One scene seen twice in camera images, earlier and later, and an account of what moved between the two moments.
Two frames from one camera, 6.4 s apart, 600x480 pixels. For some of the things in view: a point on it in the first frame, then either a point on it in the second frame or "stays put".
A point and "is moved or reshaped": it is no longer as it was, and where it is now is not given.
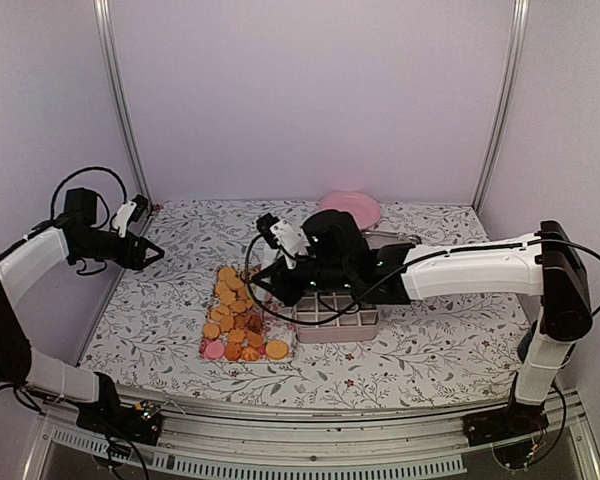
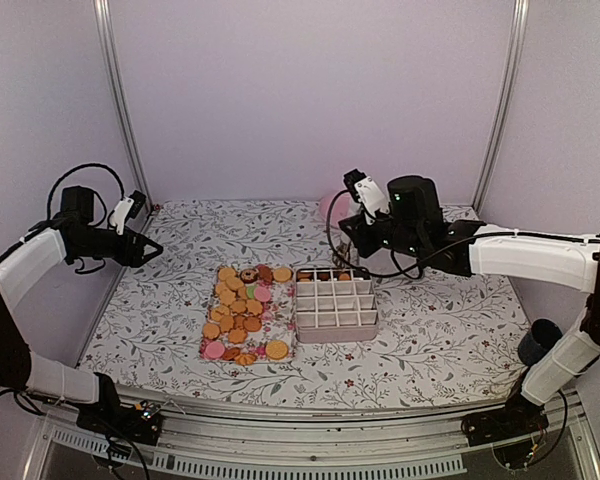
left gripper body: (122, 256) stays put
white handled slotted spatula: (247, 281) is moved or reshaped
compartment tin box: (334, 317) stays put
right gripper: (281, 289) to (362, 244)
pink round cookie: (214, 349) stays put
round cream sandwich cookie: (276, 349) stays put
